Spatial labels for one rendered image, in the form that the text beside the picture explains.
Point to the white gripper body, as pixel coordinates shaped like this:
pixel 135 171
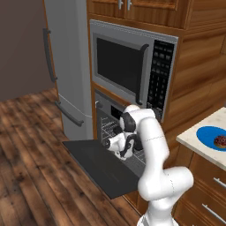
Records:
pixel 121 154

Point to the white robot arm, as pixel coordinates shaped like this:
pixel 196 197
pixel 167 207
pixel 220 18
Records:
pixel 153 147

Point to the silver built-in oven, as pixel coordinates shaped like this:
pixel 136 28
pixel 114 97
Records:
pixel 107 101

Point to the dark oven knob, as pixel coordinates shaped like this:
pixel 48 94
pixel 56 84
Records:
pixel 99 103

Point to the blue plate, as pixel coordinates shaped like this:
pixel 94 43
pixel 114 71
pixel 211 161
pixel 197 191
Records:
pixel 207 136

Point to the microwave door with dark window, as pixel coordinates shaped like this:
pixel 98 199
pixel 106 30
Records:
pixel 117 66

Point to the silver microwave oven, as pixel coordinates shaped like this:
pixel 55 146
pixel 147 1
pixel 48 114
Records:
pixel 164 47

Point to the wooden cupboard door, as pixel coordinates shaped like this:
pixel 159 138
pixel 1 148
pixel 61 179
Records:
pixel 103 6
pixel 156 10

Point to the wooden drawer front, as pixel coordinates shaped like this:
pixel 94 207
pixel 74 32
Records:
pixel 206 170
pixel 194 206

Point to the brown pastry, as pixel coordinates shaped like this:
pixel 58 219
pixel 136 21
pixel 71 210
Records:
pixel 220 141

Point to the silver fridge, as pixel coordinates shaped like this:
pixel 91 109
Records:
pixel 69 58

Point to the tall wooden cabinet housing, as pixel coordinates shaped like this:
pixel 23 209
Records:
pixel 200 64

